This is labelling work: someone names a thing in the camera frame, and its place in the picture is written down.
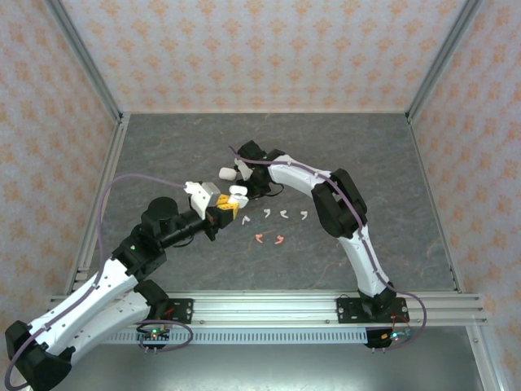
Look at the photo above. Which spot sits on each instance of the pink earbud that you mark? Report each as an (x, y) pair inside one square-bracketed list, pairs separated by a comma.
[(279, 239), (259, 237)]

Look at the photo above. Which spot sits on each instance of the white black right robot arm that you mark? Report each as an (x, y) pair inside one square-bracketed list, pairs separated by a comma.
[(366, 264)]

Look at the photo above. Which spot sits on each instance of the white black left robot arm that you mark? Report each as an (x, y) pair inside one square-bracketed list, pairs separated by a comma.
[(114, 281)]

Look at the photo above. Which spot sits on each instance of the small control board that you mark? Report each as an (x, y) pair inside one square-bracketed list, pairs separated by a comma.
[(392, 336), (154, 335)]

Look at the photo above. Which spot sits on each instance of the aluminium side rail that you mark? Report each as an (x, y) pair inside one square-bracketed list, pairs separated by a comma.
[(437, 203), (113, 155)]

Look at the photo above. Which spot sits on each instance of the aluminium front rail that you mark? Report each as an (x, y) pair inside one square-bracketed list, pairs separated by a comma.
[(264, 309)]

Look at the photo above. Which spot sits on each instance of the aluminium corner post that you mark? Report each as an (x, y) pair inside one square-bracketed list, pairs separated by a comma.
[(86, 57), (442, 57)]

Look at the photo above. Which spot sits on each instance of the aluminium frame bar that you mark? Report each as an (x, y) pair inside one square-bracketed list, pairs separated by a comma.
[(486, 362)]

